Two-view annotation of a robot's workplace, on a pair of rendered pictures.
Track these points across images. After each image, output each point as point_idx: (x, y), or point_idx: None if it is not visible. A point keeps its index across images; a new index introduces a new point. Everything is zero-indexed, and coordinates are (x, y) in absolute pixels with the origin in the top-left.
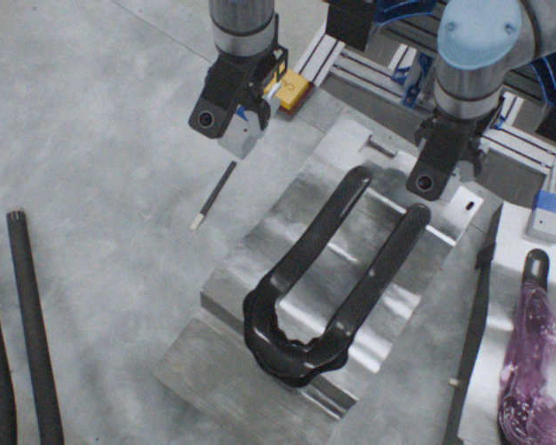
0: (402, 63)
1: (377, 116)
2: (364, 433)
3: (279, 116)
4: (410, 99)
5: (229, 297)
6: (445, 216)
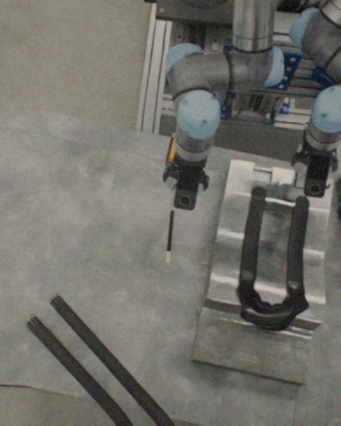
0: None
1: None
2: (321, 341)
3: None
4: (224, 114)
5: (226, 295)
6: (316, 198)
